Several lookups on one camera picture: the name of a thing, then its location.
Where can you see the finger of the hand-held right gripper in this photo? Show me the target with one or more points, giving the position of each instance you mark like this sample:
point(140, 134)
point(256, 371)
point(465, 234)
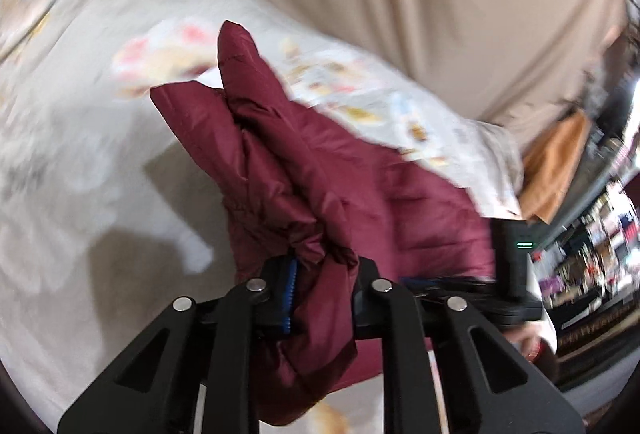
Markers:
point(450, 285)

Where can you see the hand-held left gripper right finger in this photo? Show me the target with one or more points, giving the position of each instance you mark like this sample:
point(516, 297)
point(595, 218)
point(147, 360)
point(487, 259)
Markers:
point(395, 344)

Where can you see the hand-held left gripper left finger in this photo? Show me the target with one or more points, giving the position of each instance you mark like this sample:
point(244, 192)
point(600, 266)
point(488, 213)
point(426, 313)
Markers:
point(270, 309)

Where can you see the maroon puffer jacket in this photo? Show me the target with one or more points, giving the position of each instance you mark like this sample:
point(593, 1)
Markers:
point(320, 184)

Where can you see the person's right hand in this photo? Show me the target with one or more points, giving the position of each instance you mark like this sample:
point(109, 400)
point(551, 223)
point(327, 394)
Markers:
point(527, 344)

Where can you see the cluttered shelf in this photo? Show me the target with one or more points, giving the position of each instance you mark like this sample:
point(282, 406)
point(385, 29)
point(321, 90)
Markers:
point(600, 254)

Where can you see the orange hanging cloth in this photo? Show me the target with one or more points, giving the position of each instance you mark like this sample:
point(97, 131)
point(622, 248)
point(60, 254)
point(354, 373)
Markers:
point(555, 169)

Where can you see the white printed blanket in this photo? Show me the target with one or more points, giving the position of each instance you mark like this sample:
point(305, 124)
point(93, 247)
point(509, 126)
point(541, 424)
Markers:
point(85, 164)

